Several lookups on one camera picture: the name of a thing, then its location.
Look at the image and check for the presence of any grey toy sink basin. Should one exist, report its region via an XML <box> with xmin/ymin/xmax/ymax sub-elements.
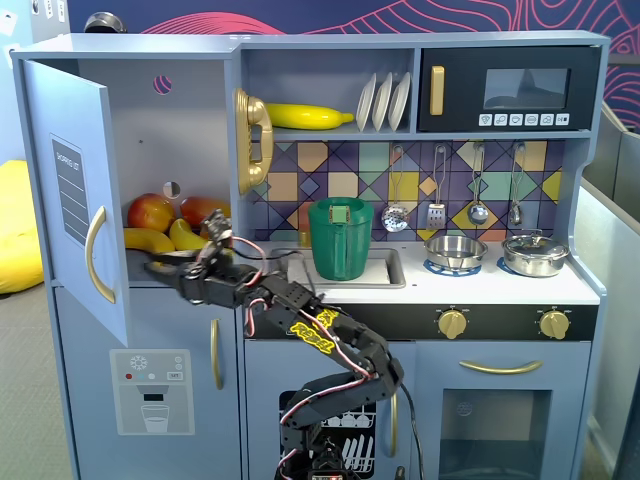
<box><xmin>286</xmin><ymin>247</ymin><xmax>407</xmax><ymax>291</ymax></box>

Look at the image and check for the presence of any steel whisk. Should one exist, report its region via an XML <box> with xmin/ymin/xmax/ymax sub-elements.
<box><xmin>508</xmin><ymin>143</ymin><xmax>526</xmax><ymax>226</ymax></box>

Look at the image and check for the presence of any steel slotted skimmer spoon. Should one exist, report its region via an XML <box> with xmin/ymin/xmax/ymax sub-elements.
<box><xmin>382</xmin><ymin>144</ymin><xmax>411</xmax><ymax>234</ymax></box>

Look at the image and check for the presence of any blue ice dispenser freezer door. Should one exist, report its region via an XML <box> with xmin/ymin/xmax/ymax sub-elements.
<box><xmin>53</xmin><ymin>287</ymin><xmax>242</xmax><ymax>480</ymax></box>

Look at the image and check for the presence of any black toy microwave door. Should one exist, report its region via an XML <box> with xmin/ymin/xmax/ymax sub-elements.
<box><xmin>418</xmin><ymin>47</ymin><xmax>602</xmax><ymax>133</ymax></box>

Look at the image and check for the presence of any blue oven door with window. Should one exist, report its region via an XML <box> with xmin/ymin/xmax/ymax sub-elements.
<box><xmin>414</xmin><ymin>342</ymin><xmax>592</xmax><ymax>480</ymax></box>

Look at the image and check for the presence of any blue shopping list cabinet door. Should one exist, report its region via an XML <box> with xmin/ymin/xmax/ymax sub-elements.
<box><xmin>22</xmin><ymin>59</ymin><xmax>129</xmax><ymax>349</ymax></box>

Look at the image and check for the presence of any white toy plate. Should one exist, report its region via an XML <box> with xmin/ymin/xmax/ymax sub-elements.
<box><xmin>355</xmin><ymin>72</ymin><xmax>378</xmax><ymax>133</ymax></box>
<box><xmin>387</xmin><ymin>72</ymin><xmax>412</xmax><ymax>133</ymax></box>
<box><xmin>372</xmin><ymin>72</ymin><xmax>395</xmax><ymax>133</ymax></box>

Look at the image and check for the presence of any black round dome object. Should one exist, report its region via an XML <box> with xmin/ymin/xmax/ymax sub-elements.
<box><xmin>83</xmin><ymin>13</ymin><xmax>125</xmax><ymax>35</ymax></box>

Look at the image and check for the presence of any steel ladle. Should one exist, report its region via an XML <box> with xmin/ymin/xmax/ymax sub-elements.
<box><xmin>467</xmin><ymin>143</ymin><xmax>489</xmax><ymax>226</ymax></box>

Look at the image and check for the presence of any yellow bean bag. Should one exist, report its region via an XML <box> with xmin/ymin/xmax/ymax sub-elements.
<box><xmin>0</xmin><ymin>159</ymin><xmax>47</xmax><ymax>296</ymax></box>

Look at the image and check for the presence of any steel open pan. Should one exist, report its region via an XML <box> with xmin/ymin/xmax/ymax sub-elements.
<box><xmin>424</xmin><ymin>234</ymin><xmax>489</xmax><ymax>274</ymax></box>

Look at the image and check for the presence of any long yellow toy banana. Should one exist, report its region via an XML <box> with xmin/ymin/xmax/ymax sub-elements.
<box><xmin>264</xmin><ymin>102</ymin><xmax>355</xmax><ymax>131</ymax></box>

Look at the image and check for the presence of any grey metal partition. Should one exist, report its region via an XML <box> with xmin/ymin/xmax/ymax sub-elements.
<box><xmin>574</xmin><ymin>102</ymin><xmax>640</xmax><ymax>480</ymax></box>

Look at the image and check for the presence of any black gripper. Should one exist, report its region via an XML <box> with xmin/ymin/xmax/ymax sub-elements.
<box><xmin>144</xmin><ymin>247</ymin><xmax>262</xmax><ymax>309</ymax></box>

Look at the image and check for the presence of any gold microwave door handle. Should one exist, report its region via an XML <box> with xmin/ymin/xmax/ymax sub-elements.
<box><xmin>430</xmin><ymin>65</ymin><xmax>446</xmax><ymax>117</ymax></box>

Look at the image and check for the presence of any black power cable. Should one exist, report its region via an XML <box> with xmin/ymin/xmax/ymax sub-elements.
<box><xmin>398</xmin><ymin>383</ymin><xmax>427</xmax><ymax>480</ymax></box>

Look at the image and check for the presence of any curved yellow toy banana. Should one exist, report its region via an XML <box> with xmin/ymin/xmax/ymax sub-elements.
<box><xmin>123</xmin><ymin>227</ymin><xmax>177</xmax><ymax>253</ymax></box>
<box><xmin>168</xmin><ymin>218</ymin><xmax>209</xmax><ymax>252</ymax></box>

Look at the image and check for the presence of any gold freezer door handle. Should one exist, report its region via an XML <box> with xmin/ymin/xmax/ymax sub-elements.
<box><xmin>209</xmin><ymin>318</ymin><xmax>225</xmax><ymax>391</ymax></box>

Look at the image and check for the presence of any gold curved cabinet door handle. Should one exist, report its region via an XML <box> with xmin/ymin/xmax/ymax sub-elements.
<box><xmin>84</xmin><ymin>205</ymin><xmax>117</xmax><ymax>305</ymax></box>

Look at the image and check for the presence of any green plastic pitcher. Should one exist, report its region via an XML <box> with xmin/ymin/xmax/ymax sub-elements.
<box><xmin>307</xmin><ymin>196</ymin><xmax>375</xmax><ymax>282</ymax></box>

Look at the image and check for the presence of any steel slotted spatula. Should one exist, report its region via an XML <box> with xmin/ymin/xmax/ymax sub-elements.
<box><xmin>427</xmin><ymin>144</ymin><xmax>448</xmax><ymax>231</ymax></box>

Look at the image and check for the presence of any blue wooden toy kitchen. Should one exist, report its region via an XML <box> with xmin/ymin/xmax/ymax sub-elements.
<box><xmin>9</xmin><ymin>30</ymin><xmax>612</xmax><ymax>480</ymax></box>

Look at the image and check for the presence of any blue dishwasher door with sticker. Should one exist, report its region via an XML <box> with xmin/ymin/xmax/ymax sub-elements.
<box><xmin>243</xmin><ymin>339</ymin><xmax>417</xmax><ymax>480</ymax></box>

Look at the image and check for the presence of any gold toy telephone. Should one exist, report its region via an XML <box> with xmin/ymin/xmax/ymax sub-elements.
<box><xmin>233</xmin><ymin>88</ymin><xmax>275</xmax><ymax>196</ymax></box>

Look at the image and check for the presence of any red orange toy mango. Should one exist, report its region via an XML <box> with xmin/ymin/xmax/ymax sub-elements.
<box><xmin>179</xmin><ymin>196</ymin><xmax>233</xmax><ymax>229</ymax></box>

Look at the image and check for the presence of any gold stove knob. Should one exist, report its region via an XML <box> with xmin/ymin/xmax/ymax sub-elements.
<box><xmin>438</xmin><ymin>308</ymin><xmax>470</xmax><ymax>342</ymax></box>
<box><xmin>538</xmin><ymin>309</ymin><xmax>571</xmax><ymax>342</ymax></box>

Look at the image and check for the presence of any gold oven door handle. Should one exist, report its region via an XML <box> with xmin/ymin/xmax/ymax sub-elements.
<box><xmin>458</xmin><ymin>359</ymin><xmax>544</xmax><ymax>376</ymax></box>

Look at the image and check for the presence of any red yellow toy apple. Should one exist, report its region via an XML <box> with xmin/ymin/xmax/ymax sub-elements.
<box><xmin>127</xmin><ymin>193</ymin><xmax>177</xmax><ymax>234</ymax></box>

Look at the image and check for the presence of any gold dishwasher door handle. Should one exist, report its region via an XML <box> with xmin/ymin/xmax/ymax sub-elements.
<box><xmin>388</xmin><ymin>392</ymin><xmax>400</xmax><ymax>459</ymax></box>

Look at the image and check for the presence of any steel pot with lid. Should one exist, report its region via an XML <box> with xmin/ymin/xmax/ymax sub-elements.
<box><xmin>501</xmin><ymin>229</ymin><xmax>571</xmax><ymax>278</ymax></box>

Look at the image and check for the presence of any grey cabinet with stickers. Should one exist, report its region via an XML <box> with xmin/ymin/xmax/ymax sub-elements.
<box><xmin>29</xmin><ymin>0</ymin><xmax>69</xmax><ymax>44</ymax></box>

